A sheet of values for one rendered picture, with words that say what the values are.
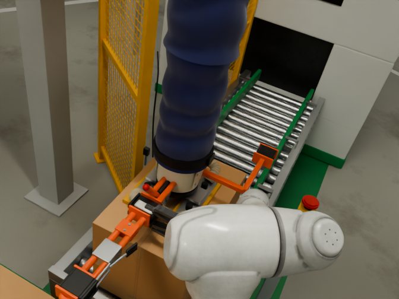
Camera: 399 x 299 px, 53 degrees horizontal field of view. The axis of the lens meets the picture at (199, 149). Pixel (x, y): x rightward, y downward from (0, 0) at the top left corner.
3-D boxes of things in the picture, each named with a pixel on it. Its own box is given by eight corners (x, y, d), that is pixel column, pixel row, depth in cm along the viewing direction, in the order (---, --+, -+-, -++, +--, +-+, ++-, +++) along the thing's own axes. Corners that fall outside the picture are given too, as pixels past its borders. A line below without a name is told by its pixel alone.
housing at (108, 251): (104, 245, 127) (104, 237, 124) (122, 255, 125) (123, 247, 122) (90, 261, 122) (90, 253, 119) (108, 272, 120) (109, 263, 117)
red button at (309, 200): (301, 198, 166) (305, 191, 164) (318, 205, 164) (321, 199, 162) (297, 208, 161) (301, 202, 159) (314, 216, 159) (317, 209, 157)
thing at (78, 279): (75, 273, 117) (75, 263, 114) (96, 285, 116) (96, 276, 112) (55, 295, 111) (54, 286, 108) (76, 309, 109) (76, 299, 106)
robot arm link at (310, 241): (309, 214, 88) (250, 213, 85) (356, 199, 71) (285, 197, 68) (315, 276, 84) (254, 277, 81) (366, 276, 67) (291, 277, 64)
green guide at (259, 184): (307, 96, 327) (311, 87, 322) (320, 101, 324) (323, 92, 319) (234, 223, 209) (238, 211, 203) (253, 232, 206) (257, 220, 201)
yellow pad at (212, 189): (202, 173, 176) (204, 165, 172) (222, 183, 173) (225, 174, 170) (164, 223, 150) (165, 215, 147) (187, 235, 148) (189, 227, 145)
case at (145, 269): (161, 197, 215) (170, 139, 190) (228, 229, 206) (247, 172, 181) (92, 283, 170) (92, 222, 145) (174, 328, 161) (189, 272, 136)
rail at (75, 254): (240, 88, 351) (245, 69, 339) (246, 90, 350) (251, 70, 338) (54, 290, 180) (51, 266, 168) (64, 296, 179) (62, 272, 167)
